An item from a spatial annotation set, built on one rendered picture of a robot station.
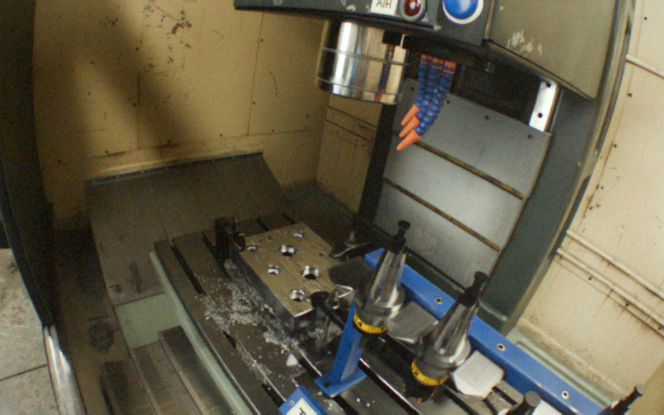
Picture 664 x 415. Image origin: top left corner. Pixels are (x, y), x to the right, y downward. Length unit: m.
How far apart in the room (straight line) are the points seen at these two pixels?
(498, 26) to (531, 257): 0.81
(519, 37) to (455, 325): 0.29
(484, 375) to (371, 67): 0.45
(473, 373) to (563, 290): 1.03
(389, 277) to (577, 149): 0.65
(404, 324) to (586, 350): 1.16
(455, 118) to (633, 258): 0.80
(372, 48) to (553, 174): 0.59
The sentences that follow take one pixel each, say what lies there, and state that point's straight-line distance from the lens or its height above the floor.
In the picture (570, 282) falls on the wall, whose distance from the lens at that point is 1.42.
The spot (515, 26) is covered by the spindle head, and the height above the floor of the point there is 1.56.
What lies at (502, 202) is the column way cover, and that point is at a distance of 0.98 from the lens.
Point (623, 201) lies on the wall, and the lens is 1.30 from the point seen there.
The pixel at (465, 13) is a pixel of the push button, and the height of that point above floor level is 1.56.
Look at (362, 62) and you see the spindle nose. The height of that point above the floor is 1.48.
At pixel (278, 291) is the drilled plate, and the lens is 0.79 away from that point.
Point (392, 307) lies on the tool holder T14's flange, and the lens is 0.45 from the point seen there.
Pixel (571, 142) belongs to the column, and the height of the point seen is 1.42.
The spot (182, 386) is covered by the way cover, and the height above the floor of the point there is 0.73.
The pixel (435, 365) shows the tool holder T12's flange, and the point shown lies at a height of 1.21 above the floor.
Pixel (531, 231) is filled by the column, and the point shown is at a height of 1.15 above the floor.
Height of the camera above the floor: 1.52
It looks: 28 degrees down
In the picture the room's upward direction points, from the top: 11 degrees clockwise
